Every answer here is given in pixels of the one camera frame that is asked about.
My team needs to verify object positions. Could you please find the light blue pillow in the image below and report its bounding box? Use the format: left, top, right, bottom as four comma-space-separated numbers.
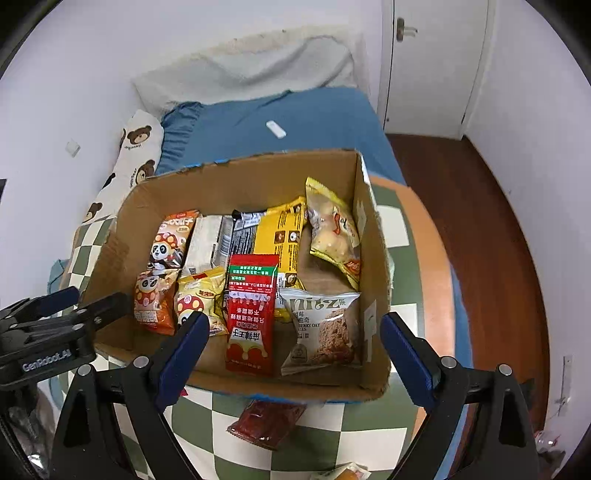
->
46, 258, 81, 296

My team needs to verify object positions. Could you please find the green checkered blanket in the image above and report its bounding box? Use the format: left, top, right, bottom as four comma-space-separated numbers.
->
46, 175, 458, 480

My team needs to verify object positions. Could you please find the white door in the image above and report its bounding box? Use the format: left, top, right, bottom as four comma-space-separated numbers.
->
381, 0, 490, 139

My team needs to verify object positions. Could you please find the bear print pillow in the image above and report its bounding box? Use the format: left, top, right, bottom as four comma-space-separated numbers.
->
74, 110, 165, 227

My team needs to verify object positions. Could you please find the printed cardboard box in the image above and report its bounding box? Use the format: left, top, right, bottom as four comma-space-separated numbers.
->
82, 148, 393, 402

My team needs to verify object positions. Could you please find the metal door handle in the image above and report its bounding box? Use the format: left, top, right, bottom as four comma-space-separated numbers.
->
396, 18, 419, 43

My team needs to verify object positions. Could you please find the white power strip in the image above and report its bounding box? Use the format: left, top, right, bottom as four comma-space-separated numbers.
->
556, 354, 573, 416

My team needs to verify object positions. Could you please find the dark red snack packet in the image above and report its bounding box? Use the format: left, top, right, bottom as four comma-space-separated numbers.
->
226, 399, 308, 450

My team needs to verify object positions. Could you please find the small clear pastry packet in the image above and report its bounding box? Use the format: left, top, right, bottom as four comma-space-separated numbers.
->
314, 462, 372, 480

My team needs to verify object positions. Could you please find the cream stained cloth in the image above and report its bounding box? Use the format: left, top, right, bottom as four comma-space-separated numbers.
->
203, 30, 370, 88

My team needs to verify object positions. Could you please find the black snack packet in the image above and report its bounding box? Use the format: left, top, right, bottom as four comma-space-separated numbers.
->
222, 210, 269, 266

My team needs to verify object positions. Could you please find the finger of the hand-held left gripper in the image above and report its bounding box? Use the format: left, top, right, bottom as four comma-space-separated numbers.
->
0, 286, 80, 330
76, 292, 132, 337

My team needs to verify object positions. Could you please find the pink panda snack packet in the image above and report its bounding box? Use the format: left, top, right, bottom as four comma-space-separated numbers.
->
148, 210, 201, 271

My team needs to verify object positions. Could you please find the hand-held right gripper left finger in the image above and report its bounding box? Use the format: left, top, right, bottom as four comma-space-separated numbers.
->
51, 311, 209, 480

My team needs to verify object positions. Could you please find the yellow panda snack packet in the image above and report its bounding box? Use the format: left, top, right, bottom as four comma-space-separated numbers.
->
174, 267, 229, 337

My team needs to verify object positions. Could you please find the long red snack packet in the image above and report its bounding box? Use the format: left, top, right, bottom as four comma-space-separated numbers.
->
225, 254, 280, 376

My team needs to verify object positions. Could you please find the white clear snack packet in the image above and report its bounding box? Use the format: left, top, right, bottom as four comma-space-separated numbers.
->
182, 215, 234, 278

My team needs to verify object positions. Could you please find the clear oat cookie packet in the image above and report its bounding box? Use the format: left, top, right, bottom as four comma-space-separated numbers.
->
277, 291, 363, 376

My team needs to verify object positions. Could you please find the white textured pillow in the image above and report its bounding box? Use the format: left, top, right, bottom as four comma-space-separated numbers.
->
131, 34, 356, 116

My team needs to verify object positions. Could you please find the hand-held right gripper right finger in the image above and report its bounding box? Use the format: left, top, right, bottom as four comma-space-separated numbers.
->
381, 312, 539, 480

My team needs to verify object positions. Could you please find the yellow-green pastry bag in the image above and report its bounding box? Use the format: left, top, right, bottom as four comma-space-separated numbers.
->
305, 176, 362, 289

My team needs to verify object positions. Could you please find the blue bed sheet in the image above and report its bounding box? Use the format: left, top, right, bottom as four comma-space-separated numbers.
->
48, 88, 467, 467

